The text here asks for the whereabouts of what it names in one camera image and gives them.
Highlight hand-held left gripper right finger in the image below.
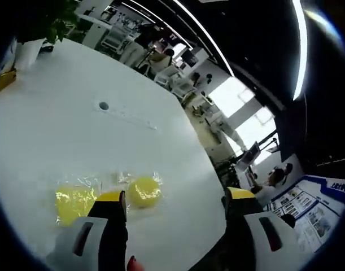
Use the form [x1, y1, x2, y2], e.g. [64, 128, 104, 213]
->
[224, 186, 300, 271]

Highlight blue and white wall poster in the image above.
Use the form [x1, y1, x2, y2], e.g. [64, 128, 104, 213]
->
[264, 174, 345, 254]

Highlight person's left hand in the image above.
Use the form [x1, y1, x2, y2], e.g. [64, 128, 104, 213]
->
[126, 255, 147, 271]

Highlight yellow tissue box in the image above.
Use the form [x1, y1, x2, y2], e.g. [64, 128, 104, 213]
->
[0, 69, 17, 97]

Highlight small yellow silicone block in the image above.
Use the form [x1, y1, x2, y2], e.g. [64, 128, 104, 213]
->
[128, 177, 163, 209]

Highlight long ceiling light strip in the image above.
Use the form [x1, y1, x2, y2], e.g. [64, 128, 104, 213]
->
[291, 0, 309, 101]

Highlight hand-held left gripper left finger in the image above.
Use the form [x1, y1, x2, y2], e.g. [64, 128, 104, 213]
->
[46, 190, 129, 271]

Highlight large black wall screen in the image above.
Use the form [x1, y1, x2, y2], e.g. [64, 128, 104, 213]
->
[273, 93, 309, 164]

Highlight large yellow silicone block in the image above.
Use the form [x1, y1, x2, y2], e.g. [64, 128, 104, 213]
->
[55, 183, 101, 226]

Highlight computer monitor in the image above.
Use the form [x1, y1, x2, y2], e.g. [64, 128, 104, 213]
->
[236, 142, 260, 171]

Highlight green potted plant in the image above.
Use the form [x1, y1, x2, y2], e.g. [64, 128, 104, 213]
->
[15, 0, 80, 70]

